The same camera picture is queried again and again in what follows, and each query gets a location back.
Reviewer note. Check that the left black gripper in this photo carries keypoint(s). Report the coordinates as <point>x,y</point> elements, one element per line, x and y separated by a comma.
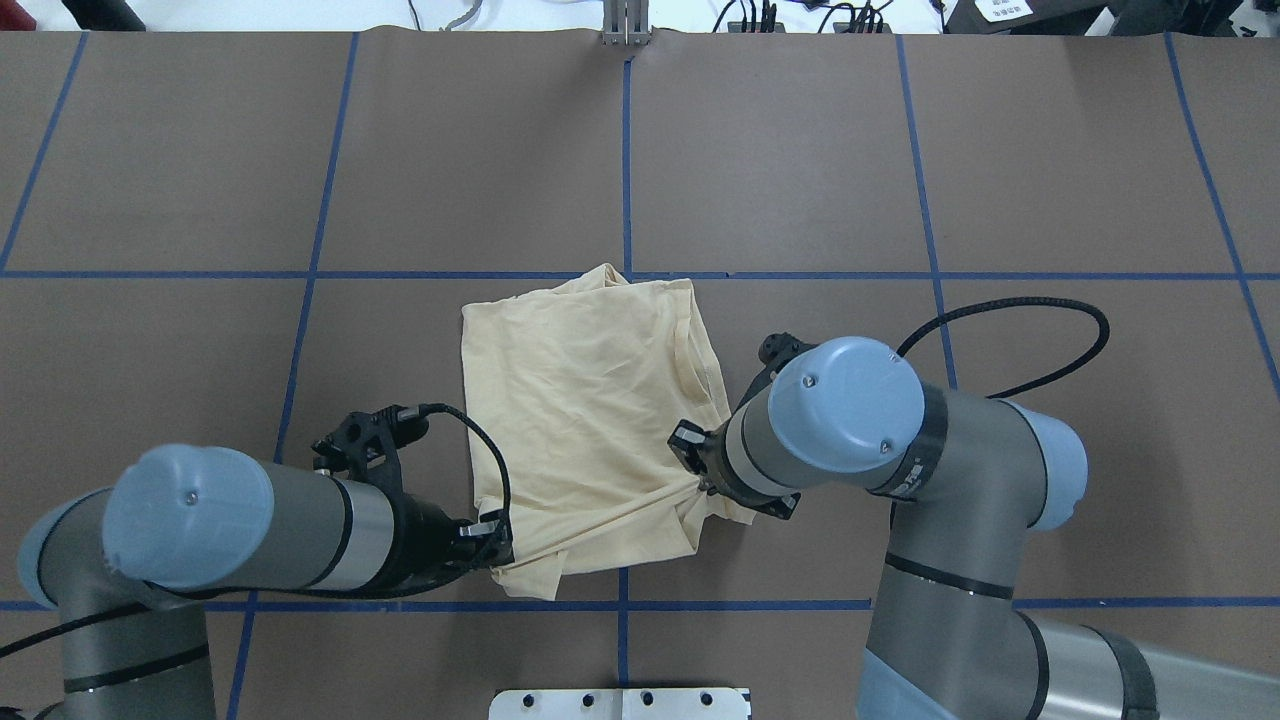
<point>425,537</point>

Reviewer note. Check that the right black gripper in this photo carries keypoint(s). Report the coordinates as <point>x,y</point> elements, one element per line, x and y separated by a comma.
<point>709,457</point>

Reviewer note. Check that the cream long sleeve shirt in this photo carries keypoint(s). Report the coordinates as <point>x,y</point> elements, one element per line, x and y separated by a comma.
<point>580,386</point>

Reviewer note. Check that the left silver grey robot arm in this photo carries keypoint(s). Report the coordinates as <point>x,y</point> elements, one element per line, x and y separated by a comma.
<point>130,568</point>

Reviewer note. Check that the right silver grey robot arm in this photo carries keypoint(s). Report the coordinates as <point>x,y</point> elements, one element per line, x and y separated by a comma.
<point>969,478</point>

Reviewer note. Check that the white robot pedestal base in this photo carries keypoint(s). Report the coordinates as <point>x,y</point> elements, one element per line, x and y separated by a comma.
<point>623,703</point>

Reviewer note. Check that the aluminium frame post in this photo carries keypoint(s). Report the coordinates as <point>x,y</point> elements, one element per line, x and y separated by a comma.
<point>626,23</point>

